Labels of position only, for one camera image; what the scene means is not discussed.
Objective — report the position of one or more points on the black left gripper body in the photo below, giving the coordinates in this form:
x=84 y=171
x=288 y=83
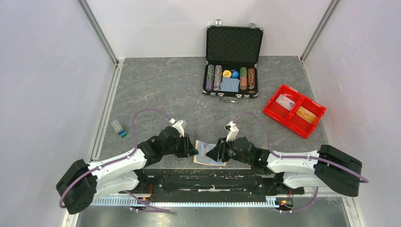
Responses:
x=182 y=146

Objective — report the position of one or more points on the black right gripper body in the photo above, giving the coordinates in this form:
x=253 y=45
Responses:
x=226 y=151

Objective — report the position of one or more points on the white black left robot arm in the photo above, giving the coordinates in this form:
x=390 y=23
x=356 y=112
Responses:
x=85 y=182

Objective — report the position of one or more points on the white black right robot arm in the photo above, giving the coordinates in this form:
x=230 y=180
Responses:
x=325 y=167

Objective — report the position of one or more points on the blue playing card deck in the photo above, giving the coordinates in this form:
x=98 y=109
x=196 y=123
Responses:
x=229 y=84

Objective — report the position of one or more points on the white card in bin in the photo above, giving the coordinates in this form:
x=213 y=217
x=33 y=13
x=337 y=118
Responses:
x=285 y=102

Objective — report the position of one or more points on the yellow card in bin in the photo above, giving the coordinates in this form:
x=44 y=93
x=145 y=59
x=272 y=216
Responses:
x=306 y=115

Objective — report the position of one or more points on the blue dealer chip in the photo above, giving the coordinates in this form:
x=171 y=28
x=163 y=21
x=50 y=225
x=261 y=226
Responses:
x=234 y=74

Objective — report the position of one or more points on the yellow dealer chip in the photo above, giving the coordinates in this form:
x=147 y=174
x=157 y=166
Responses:
x=227 y=74

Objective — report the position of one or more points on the green purple chip row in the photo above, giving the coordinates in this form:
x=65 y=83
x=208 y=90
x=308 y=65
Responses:
x=210 y=77

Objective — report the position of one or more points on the pink white chip row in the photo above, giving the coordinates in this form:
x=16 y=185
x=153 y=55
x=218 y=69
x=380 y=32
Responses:
x=217 y=78

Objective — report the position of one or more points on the red double plastic bin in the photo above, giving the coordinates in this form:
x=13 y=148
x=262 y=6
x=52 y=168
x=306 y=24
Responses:
x=289 y=118

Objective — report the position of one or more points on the green orange chip row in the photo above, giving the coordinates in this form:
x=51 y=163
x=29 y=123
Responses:
x=243 y=78

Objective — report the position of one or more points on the orange brown chip row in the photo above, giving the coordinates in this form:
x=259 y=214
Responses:
x=251 y=80

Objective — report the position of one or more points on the black poker chip case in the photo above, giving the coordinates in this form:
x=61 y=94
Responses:
x=233 y=47

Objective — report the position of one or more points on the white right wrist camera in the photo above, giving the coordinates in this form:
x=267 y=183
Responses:
x=232 y=131

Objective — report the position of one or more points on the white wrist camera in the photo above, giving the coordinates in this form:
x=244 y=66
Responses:
x=232 y=131
x=179 y=126

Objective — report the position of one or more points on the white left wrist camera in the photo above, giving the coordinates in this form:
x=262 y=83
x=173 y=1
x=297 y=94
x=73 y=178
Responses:
x=179 y=126

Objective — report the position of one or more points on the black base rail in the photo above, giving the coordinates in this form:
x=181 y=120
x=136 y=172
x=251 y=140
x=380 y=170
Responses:
x=210 y=185

